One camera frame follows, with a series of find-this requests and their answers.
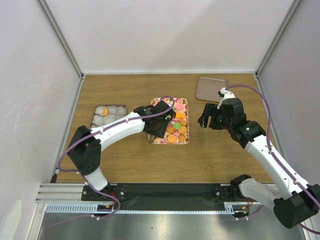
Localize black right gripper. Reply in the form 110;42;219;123
197;102;233;131

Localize orange round cookie top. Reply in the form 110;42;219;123
102;107;109;117

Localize metal serving tongs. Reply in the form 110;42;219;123
148;135;158;144

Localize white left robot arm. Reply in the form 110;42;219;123
67;97;176;200

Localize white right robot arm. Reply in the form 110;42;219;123
198;98;320;229

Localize orange swirl cookie centre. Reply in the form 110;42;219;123
166;126;175;134

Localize dotted biscuit bottom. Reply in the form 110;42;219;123
167;134;177;144

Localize dotted biscuit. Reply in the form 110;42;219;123
167;134;177;144
178;125;188;134

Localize floral serving tray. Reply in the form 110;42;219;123
148;97;190;145

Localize orange fish shaped cookie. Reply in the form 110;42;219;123
176;112;186;119

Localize plain brown round cookie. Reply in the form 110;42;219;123
179;119;188;126

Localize dotted biscuit right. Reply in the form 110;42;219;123
178;125;188;134

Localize orange flower cookie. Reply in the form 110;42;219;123
177;134;187;143

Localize pink cookie right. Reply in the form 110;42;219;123
175;103;184;111

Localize brown tin lid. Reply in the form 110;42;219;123
195;77;228;103

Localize brown cookie tin box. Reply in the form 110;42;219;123
89;104;128;128

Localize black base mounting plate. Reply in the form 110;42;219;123
81;182;261;211

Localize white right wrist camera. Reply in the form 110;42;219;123
216;87;235;110

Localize aluminium cable duct rail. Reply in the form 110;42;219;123
36;183;261;216

